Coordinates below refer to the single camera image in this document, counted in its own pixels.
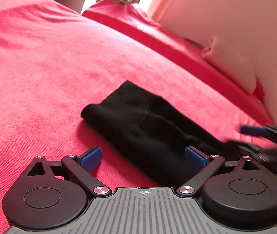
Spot black pants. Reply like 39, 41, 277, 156
81, 81, 240, 189

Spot red near bed cover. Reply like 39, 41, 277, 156
0, 0, 271, 233

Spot red far bed cover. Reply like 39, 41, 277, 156
82, 0, 274, 124

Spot red bed cover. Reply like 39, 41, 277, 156
82, 0, 274, 124
0, 0, 271, 233

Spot white pillow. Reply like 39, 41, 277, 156
200, 36, 258, 95

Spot pink curtain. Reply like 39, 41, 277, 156
146, 0, 173, 22

